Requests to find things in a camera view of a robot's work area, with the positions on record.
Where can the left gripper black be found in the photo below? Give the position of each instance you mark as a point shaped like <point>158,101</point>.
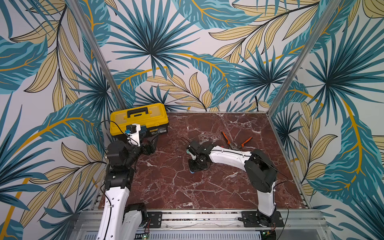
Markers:
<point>151,148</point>

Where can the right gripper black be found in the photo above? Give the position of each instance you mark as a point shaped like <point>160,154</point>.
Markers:
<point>196,163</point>

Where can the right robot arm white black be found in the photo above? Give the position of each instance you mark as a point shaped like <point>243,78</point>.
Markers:
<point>260,170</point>

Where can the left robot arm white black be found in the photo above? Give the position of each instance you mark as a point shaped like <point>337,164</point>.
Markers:
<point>121,221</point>

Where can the yellow black toolbox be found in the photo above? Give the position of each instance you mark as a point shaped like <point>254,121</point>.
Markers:
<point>153,117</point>

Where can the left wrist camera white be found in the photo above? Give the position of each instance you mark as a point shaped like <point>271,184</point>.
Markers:
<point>133,134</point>

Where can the orange handled pliers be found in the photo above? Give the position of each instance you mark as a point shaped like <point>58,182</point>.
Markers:
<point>235,146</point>

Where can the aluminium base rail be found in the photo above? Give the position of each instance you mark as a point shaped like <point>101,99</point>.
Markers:
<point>294,224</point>

